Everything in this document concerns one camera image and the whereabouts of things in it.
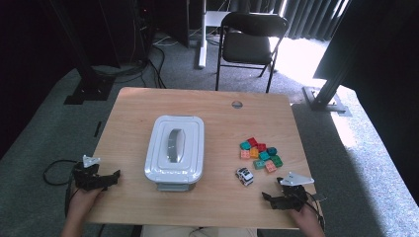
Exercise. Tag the white plastic box lid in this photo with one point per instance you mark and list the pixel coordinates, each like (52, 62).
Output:
(174, 148)

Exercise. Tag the black metal stand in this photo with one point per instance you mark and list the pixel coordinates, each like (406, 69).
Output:
(326, 96)
(89, 90)

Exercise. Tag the black folding chair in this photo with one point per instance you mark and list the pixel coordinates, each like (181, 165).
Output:
(245, 47)

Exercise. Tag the black and white toy car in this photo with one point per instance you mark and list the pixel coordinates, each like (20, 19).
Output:
(244, 176)

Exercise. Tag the dark equipment cabinet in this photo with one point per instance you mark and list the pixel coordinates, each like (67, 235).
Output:
(168, 19)

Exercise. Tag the small black strip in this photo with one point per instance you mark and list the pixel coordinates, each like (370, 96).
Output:
(98, 129)

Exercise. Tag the black curtain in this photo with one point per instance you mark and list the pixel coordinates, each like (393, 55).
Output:
(378, 65)
(23, 65)

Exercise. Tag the pile of coloured building bricks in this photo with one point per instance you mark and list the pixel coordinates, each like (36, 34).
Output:
(254, 152)

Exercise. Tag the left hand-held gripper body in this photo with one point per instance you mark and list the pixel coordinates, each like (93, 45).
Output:
(87, 177)

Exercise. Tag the clear plastic storage box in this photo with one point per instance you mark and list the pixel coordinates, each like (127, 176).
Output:
(174, 187)

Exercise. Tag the white desk frame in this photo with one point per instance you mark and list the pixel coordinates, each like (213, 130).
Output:
(202, 49)

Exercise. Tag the person's left hand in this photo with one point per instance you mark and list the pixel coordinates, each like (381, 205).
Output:
(82, 202)

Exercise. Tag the dark teal building brick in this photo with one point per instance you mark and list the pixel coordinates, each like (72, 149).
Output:
(271, 151)

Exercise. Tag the person's right hand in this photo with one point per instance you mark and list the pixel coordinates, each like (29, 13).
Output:
(306, 219)

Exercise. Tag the pink building brick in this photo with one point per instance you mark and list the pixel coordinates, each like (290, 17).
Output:
(245, 154)

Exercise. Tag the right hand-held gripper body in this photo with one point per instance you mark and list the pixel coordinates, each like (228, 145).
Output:
(294, 196)

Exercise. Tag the grey pleated curtain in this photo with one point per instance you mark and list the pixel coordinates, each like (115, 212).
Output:
(306, 19)

